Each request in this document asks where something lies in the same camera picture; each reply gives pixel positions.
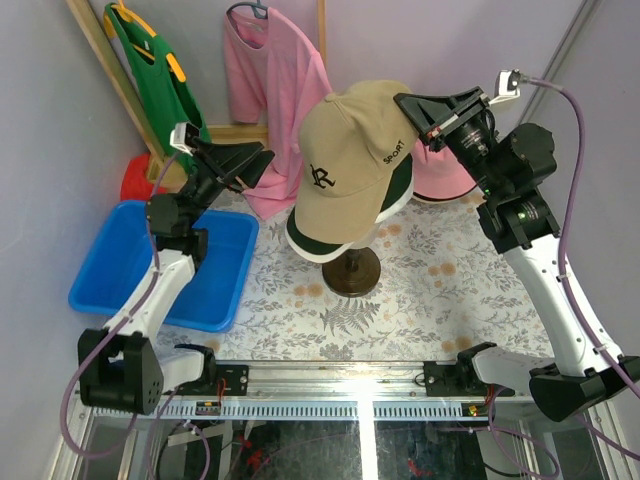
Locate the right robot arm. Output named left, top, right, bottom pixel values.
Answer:
left=394, top=87, right=639, bottom=422

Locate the aluminium corner post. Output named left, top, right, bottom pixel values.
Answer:
left=518, top=0, right=602, bottom=123

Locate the green tank top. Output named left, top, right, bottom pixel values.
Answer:
left=104, top=3, right=211, bottom=155

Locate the blue plastic bin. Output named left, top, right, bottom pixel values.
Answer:
left=68, top=201, right=259, bottom=333

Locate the dark round mannequin stand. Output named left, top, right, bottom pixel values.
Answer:
left=322, top=247, right=381, bottom=297

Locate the pink bucket hat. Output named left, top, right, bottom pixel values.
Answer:
left=411, top=142, right=476, bottom=203

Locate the green and white baseball cap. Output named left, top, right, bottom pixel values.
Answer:
left=285, top=155, right=414, bottom=264

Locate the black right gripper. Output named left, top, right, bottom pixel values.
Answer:
left=394, top=87, right=506, bottom=198

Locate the floral table mat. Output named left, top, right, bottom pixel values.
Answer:
left=157, top=193, right=551, bottom=361

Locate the beige cap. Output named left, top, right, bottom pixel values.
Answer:
left=294, top=80, right=417, bottom=244

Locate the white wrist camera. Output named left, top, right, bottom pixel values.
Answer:
left=489, top=69, right=529, bottom=106
left=169, top=122, right=200, bottom=156

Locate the blue-grey hanger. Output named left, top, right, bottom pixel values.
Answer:
left=226, top=0, right=268, bottom=19

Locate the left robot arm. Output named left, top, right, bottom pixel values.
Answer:
left=69, top=136, right=273, bottom=415

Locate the red cloth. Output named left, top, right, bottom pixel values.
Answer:
left=120, top=153, right=154, bottom=201

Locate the aluminium mounting rail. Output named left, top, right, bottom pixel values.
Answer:
left=74, top=359, right=551, bottom=422

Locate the yellow hanger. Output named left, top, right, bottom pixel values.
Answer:
left=103, top=1, right=186, bottom=83

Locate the pink t-shirt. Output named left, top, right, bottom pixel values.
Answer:
left=224, top=8, right=331, bottom=219

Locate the wooden clothes rack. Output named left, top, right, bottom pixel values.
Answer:
left=65, top=0, right=329, bottom=194

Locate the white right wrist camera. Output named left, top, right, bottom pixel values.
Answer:
left=489, top=69, right=529, bottom=106

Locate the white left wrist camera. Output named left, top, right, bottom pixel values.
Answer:
left=169, top=122, right=200, bottom=156

